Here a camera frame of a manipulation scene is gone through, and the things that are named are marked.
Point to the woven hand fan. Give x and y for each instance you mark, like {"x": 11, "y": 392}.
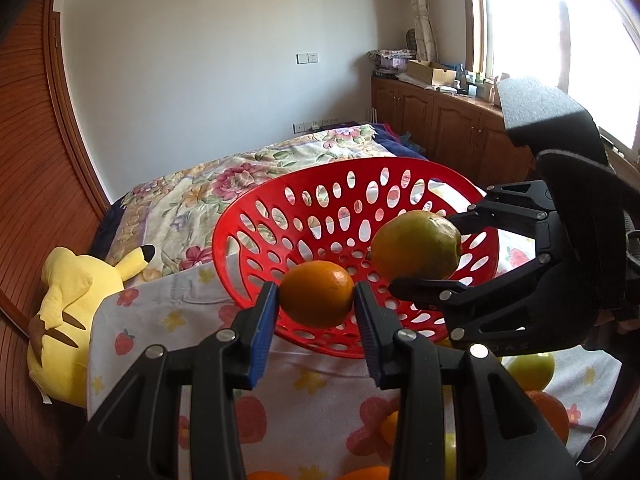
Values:
{"x": 411, "y": 39}

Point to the assorted small bottles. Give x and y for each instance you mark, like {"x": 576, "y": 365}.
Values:
{"x": 472, "y": 87}

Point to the cardboard box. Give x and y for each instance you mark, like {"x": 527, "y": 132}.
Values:
{"x": 430, "y": 72}

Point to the patterned curtain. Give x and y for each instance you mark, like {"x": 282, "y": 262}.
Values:
{"x": 420, "y": 5}

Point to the dark blue blanket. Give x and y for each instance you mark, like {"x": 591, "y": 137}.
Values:
{"x": 395, "y": 142}

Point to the yellow plush toy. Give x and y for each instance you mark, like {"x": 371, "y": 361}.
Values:
{"x": 70, "y": 290}

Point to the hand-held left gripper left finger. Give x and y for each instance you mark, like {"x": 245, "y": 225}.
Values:
{"x": 264, "y": 330}

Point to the floral quilt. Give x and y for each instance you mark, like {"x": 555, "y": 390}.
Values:
{"x": 200, "y": 195}

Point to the wooden-framed window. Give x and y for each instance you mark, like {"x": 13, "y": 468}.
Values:
{"x": 480, "y": 20}

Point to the red perforated plastic basket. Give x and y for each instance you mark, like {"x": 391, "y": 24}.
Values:
{"x": 222, "y": 255}

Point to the large bumpy orange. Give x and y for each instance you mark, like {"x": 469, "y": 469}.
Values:
{"x": 552, "y": 417}

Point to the white flower-print cloth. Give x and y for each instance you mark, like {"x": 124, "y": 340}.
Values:
{"x": 310, "y": 410}

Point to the wooden cabinet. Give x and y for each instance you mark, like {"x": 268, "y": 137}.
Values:
{"x": 450, "y": 125}

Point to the white wall sockets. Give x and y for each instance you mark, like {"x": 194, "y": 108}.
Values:
{"x": 302, "y": 126}

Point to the smooth orange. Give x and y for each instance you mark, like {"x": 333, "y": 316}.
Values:
{"x": 315, "y": 292}

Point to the white wall switch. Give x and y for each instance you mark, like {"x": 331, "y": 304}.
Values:
{"x": 306, "y": 58}

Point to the small mandarin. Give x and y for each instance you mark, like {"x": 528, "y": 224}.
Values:
{"x": 390, "y": 427}

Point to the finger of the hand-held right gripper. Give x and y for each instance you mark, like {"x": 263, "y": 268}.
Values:
{"x": 430, "y": 292}
{"x": 515, "y": 200}

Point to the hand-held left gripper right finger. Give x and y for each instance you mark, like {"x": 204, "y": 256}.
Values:
{"x": 367, "y": 330}

